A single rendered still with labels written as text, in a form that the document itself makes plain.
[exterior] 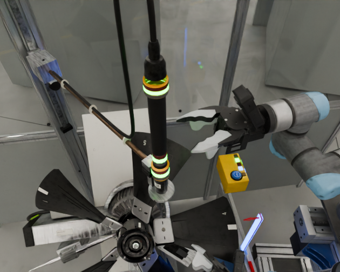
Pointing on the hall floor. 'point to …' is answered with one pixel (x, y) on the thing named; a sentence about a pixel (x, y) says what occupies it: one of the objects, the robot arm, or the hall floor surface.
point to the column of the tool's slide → (80, 163)
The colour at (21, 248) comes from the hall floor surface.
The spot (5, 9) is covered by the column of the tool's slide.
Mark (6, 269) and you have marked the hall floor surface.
